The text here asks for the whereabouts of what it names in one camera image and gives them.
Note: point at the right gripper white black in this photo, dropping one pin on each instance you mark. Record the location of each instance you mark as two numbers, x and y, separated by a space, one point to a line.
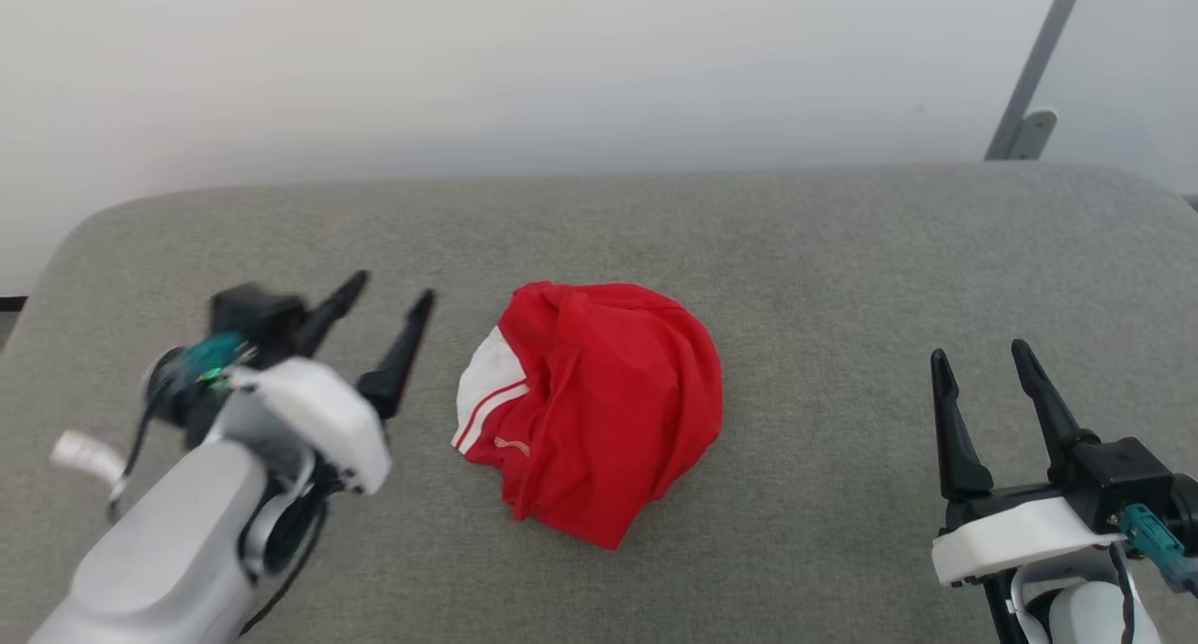
1015 536

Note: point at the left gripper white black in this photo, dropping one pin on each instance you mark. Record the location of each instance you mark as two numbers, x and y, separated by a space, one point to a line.
318 410

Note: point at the red garment with white stripes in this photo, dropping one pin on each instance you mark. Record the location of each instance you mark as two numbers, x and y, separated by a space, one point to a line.
608 401

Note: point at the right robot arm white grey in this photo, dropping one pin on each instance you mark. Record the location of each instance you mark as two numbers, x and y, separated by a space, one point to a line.
1086 616

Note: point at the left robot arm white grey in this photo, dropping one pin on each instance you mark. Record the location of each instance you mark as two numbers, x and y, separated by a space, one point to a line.
168 541

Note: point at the grey fabric sofa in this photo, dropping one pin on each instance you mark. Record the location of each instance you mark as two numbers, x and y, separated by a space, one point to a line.
805 298

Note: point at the grey metal stand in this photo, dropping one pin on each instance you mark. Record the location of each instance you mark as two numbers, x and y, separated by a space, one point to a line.
1029 92

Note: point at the black skirting strip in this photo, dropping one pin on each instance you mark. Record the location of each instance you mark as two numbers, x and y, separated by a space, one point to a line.
11 303

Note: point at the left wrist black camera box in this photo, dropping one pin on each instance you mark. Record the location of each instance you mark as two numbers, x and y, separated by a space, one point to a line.
253 321

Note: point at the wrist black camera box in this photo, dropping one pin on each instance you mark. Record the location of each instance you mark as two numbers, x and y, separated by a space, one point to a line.
1128 480
253 321

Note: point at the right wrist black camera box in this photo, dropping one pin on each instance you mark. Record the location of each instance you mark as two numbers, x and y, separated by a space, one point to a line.
1128 480

